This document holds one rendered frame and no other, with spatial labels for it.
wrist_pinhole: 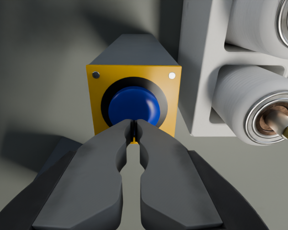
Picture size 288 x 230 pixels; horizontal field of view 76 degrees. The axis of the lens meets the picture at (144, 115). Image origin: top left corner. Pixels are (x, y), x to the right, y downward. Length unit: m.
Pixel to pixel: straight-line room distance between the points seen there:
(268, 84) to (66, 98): 0.44
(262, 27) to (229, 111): 0.10
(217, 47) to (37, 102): 0.45
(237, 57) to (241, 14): 0.06
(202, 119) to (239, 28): 0.14
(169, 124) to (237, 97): 0.13
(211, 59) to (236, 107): 0.08
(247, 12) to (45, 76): 0.43
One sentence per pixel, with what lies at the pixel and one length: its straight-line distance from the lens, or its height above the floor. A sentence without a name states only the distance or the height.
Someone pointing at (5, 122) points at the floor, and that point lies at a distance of 0.64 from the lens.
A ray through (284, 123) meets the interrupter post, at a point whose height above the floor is 0.28.
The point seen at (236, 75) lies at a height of 0.19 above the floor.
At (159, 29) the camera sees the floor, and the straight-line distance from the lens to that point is 0.45.
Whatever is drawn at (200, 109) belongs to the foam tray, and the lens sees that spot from 0.32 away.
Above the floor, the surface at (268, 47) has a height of 0.24.
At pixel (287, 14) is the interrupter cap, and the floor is 0.25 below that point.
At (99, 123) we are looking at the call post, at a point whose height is 0.31.
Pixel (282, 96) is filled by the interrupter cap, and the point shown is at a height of 0.25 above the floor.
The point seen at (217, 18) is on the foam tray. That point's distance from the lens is 0.29.
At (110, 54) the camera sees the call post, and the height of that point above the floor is 0.27.
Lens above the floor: 0.45
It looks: 62 degrees down
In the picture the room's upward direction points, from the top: 177 degrees clockwise
